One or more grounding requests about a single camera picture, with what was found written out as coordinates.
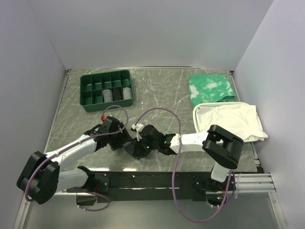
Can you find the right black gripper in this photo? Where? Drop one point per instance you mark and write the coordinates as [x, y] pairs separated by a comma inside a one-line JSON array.
[[139, 150]]

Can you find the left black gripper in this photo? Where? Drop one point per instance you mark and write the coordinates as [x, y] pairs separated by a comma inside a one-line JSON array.
[[124, 137]]

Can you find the navy striped underwear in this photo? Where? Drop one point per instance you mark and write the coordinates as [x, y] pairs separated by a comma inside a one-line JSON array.
[[133, 149]]

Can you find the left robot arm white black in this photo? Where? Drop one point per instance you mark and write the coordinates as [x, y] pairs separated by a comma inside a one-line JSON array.
[[46, 174]]

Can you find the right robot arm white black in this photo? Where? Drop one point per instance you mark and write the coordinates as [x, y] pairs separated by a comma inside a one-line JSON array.
[[221, 145]]

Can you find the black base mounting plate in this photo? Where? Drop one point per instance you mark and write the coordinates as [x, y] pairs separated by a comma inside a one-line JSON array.
[[136, 186]]

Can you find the green compartment organizer tray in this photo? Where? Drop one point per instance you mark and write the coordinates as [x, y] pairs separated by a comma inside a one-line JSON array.
[[101, 90]]

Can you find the green white tie-dye cloth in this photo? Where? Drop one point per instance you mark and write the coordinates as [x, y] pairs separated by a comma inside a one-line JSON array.
[[210, 89]]

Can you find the white cloth in basket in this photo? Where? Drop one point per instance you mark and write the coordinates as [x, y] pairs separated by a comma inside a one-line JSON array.
[[254, 131]]

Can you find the white perforated laundry basket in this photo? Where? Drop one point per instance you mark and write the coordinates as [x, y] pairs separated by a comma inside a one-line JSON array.
[[229, 115]]

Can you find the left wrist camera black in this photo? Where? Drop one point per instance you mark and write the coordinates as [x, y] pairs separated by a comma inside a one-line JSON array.
[[109, 125]]

